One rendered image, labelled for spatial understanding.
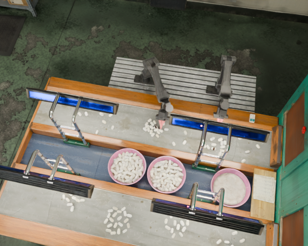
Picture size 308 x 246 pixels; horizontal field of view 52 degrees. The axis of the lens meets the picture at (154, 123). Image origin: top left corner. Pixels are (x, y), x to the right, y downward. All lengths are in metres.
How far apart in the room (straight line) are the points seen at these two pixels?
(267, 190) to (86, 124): 1.37
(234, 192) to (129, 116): 0.94
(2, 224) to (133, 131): 1.06
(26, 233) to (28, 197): 0.24
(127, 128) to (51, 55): 1.77
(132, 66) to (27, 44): 1.67
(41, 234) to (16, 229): 0.17
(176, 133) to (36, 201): 1.08
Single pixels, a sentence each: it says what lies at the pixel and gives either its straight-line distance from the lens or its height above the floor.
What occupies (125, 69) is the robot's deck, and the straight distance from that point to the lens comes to 2.73.
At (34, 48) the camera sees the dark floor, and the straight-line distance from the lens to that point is 3.99.
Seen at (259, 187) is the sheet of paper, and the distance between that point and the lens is 2.27.
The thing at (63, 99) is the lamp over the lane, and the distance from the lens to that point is 2.17.
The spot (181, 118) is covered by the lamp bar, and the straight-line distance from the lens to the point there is 1.99.
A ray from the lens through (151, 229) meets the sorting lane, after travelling 2.15.
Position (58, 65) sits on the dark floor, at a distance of 3.75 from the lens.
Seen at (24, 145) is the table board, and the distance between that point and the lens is 2.53.
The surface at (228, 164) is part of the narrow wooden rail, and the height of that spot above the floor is 0.76.
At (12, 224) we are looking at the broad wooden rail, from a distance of 2.33.
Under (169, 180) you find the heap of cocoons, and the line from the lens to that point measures 2.22.
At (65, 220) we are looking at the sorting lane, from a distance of 2.25.
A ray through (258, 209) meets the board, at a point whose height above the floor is 0.78.
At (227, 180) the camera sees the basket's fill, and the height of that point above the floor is 0.73.
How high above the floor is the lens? 2.88
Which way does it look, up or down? 64 degrees down
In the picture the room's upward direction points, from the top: 1 degrees counter-clockwise
